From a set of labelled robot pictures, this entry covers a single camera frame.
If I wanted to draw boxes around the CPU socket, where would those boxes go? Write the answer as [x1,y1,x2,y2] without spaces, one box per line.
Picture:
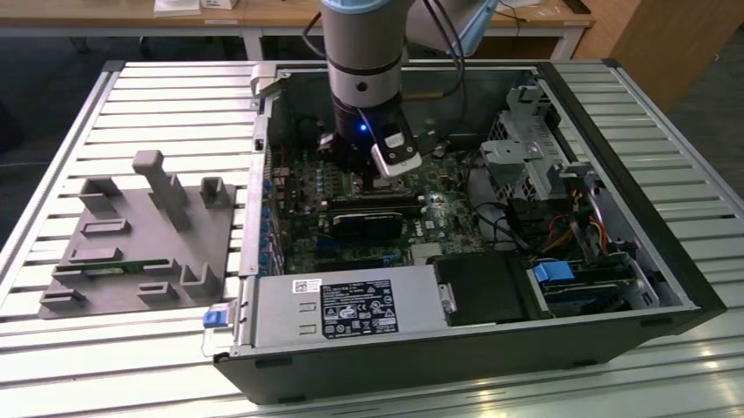
[347,172,411,198]

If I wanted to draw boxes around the black RAM slot bank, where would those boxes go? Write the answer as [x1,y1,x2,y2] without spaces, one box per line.
[327,195,423,215]

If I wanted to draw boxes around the black graphics card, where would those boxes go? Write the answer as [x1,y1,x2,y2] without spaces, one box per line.
[330,208,406,240]

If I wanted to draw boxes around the green motherboard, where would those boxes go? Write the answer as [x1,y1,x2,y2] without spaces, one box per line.
[264,138,489,278]

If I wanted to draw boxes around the metal drive cage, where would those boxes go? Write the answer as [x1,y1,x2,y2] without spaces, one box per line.
[479,84,599,201]

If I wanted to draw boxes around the silver chip heat sink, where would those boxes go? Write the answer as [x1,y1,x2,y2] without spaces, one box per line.
[408,242,443,265]

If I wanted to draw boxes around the black drive housing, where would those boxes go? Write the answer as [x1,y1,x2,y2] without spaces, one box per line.
[428,252,547,327]

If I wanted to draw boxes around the gray power supply unit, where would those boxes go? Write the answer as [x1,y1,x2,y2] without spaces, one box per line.
[231,265,452,349]

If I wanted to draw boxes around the gray parts rack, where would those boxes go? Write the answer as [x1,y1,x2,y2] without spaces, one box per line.
[34,150,239,321]

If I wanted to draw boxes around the blue disk carrier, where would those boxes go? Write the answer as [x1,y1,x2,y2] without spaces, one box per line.
[531,260,577,287]

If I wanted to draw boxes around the blue case latch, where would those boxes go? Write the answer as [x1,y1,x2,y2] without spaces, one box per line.
[201,304,231,327]

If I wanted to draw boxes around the wooden desk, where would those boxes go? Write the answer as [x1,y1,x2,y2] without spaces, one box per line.
[0,0,597,60]

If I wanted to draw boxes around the black open PC case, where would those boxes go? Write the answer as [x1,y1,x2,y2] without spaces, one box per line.
[211,59,728,404]

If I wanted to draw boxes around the black hard disk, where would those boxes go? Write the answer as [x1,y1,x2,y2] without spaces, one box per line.
[539,278,634,317]

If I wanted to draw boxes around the wooden cabinet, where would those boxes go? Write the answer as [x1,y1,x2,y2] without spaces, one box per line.
[571,0,744,112]

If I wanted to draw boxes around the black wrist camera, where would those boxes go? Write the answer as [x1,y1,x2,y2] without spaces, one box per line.
[316,133,344,163]

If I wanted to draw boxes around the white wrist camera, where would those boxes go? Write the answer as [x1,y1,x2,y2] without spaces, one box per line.
[370,124,424,179]

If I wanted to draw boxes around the black camera cable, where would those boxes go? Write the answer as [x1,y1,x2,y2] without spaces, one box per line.
[416,0,468,149]

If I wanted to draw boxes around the black wires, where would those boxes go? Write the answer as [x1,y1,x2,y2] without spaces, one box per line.
[470,202,530,253]

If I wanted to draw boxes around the yellow orange wire bundle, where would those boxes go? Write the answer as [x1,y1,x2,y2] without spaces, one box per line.
[537,186,611,262]

